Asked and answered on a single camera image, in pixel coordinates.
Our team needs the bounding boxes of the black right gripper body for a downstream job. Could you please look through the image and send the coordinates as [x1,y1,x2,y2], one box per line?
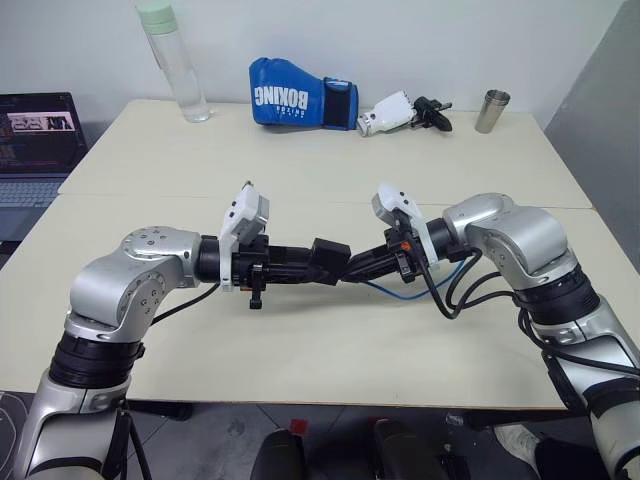
[384,211,425,286]

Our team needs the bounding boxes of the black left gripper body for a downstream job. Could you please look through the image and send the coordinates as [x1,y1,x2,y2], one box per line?
[231,233,272,311]

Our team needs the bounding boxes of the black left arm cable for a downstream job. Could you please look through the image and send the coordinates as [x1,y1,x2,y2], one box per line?
[148,281,222,327]

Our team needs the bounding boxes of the black tripod legs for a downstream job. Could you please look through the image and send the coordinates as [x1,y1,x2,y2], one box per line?
[102,407,153,480]

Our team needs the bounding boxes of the black floor mat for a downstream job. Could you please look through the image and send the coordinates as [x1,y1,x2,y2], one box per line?
[0,388,35,480]

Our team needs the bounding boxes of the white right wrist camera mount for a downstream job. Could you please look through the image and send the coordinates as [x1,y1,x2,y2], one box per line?
[370,183,442,272]

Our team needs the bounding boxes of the metal cup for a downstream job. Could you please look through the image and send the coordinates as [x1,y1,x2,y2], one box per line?
[474,89,513,135]

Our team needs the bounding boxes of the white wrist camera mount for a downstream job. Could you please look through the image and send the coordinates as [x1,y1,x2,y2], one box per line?
[370,183,442,272]
[218,185,272,292]

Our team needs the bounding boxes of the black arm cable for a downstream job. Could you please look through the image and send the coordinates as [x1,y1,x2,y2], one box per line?
[413,247,640,384]
[148,281,222,327]

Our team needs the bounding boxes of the small black box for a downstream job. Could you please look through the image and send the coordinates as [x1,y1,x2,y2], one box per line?
[310,238,351,282]

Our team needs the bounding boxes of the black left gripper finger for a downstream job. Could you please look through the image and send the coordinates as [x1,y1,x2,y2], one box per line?
[263,264,338,288]
[269,245,316,268]

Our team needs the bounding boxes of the dark rounded shape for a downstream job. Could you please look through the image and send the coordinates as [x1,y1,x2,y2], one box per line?
[249,428,307,480]
[371,417,454,480]

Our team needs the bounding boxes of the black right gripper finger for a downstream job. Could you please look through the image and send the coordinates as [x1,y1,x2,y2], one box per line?
[339,261,402,288]
[349,244,400,274]

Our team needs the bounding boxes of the blue boxing glove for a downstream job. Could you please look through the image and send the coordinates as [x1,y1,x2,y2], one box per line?
[247,56,360,132]

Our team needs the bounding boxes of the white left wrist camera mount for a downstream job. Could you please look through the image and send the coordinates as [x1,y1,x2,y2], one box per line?
[218,185,272,292]

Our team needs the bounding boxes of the white shoe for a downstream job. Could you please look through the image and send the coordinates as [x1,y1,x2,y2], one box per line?
[493,423,543,467]

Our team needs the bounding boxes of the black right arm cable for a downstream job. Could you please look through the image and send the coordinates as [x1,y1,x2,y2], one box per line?
[413,247,640,384]

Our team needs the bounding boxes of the blue Ethernet cable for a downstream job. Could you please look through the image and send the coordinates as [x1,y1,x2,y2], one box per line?
[361,258,465,302]

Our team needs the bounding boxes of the clear bottle with green cap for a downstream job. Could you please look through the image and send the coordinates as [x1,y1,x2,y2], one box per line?
[136,0,213,125]

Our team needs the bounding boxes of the grey laptop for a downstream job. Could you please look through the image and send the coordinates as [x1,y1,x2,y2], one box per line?
[0,91,90,242]

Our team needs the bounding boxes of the white and black spare gripper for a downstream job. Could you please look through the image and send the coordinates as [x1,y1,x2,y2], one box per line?
[356,90,455,138]

